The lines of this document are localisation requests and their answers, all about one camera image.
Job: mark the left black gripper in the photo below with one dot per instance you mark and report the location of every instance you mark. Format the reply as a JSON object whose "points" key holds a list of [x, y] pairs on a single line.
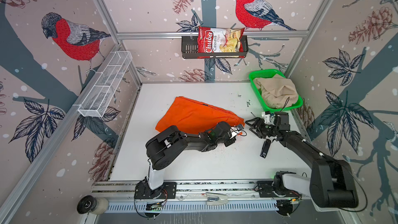
{"points": [[230, 141]]}

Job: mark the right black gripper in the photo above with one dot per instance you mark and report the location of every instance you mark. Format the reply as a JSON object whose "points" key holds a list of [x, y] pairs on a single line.
{"points": [[257, 120]]}

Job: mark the orange shorts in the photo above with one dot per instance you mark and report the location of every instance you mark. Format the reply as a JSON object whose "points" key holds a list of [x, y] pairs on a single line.
{"points": [[194, 117]]}

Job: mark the beige shorts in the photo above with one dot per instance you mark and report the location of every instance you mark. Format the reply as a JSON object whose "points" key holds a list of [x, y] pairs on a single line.
{"points": [[276, 92]]}

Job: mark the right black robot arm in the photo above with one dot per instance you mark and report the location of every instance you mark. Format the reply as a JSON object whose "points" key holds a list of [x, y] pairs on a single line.
{"points": [[331, 184]]}

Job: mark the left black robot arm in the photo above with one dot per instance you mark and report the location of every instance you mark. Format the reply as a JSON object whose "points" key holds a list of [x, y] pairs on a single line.
{"points": [[164, 148]]}

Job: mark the small black marker object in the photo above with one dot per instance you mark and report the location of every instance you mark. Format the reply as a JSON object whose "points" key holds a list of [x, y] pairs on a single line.
{"points": [[265, 148]]}

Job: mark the grey clip tool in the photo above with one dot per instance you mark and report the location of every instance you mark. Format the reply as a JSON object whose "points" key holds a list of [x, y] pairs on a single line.
{"points": [[216, 199]]}

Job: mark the red cassava chips bag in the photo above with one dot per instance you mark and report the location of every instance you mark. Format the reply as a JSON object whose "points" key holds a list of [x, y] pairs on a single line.
{"points": [[216, 40]]}

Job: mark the tape roll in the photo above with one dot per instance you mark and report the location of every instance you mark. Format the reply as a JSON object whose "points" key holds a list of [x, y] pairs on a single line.
{"points": [[90, 204]]}

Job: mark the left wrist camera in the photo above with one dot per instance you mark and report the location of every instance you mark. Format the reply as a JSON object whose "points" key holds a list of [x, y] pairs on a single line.
{"points": [[238, 131]]}

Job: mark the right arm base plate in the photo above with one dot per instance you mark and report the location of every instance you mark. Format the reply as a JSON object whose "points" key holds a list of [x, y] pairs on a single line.
{"points": [[268, 189]]}

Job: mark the black wall basket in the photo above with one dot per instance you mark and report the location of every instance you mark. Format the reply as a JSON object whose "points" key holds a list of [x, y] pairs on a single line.
{"points": [[189, 50]]}

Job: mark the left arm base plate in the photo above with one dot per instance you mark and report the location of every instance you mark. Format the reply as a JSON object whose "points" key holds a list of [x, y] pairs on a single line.
{"points": [[164, 192]]}

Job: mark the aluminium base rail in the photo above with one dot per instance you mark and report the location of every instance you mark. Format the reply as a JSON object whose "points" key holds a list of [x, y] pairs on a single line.
{"points": [[191, 198]]}

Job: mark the white wire mesh shelf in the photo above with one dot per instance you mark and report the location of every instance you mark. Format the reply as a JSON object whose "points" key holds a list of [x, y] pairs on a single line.
{"points": [[100, 95]]}

